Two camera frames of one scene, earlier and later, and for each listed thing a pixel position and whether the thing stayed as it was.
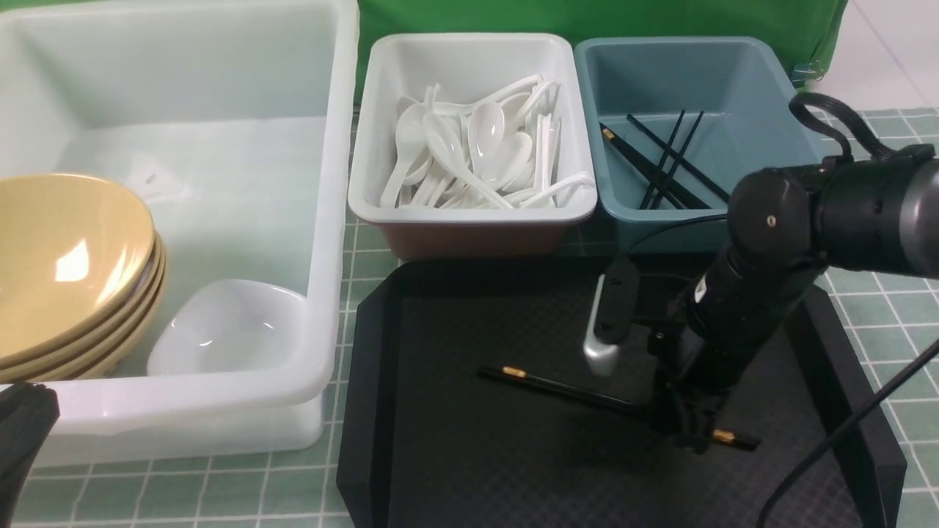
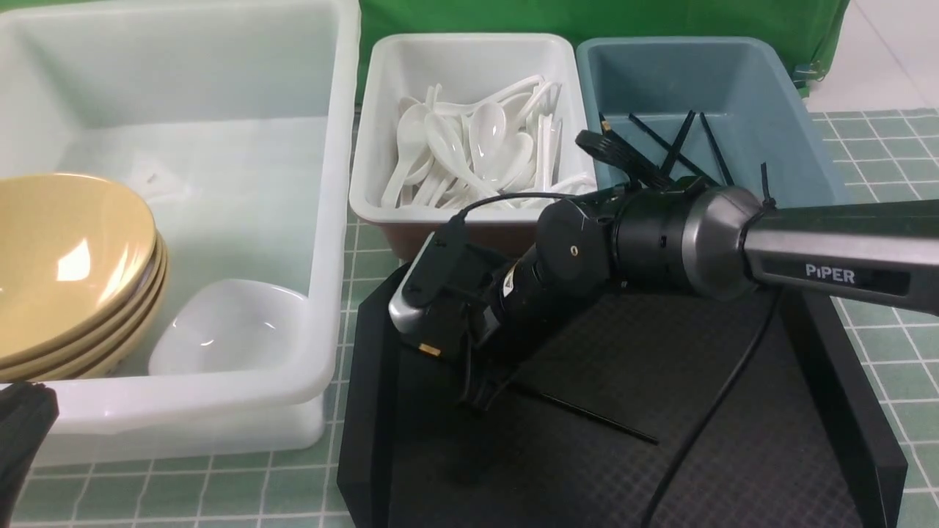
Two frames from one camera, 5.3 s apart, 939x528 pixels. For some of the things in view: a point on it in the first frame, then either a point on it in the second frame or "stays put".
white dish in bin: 218,327 stays put
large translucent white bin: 234,119 stays put
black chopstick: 726,436 -> 598,416
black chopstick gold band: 554,385 -> 429,350
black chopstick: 695,125 -> 717,152
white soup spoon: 447,144 stays put
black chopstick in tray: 706,179 stays put
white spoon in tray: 411,136 stays put
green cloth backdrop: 812,29 stays put
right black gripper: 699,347 -> 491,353
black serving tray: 425,441 stays put
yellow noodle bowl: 73,253 stays put
